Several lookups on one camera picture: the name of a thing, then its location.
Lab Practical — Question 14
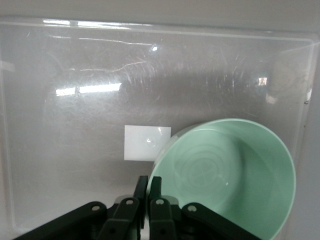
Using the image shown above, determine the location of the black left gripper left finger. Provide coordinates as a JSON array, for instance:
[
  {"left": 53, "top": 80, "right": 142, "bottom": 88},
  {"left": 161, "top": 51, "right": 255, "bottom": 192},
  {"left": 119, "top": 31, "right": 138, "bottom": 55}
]
[{"left": 11, "top": 175, "right": 149, "bottom": 240}]

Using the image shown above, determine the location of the white rectangular label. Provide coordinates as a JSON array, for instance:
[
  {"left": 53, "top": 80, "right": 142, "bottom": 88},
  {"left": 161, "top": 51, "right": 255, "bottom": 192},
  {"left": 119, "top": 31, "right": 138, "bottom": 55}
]
[{"left": 124, "top": 124, "right": 172, "bottom": 162}]

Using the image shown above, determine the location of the mint green bowl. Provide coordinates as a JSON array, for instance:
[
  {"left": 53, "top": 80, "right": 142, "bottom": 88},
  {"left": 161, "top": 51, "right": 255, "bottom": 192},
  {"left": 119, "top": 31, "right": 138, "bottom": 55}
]
[{"left": 146, "top": 118, "right": 297, "bottom": 240}]

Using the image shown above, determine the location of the clear plastic box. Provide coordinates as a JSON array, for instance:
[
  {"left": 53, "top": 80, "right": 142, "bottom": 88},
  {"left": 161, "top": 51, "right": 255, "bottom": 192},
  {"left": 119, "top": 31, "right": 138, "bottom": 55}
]
[{"left": 0, "top": 16, "right": 320, "bottom": 240}]

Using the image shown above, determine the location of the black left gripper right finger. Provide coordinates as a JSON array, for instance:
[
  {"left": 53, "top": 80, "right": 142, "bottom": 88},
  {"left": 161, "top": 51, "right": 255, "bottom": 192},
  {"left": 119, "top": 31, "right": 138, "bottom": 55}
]
[{"left": 149, "top": 176, "right": 263, "bottom": 240}]

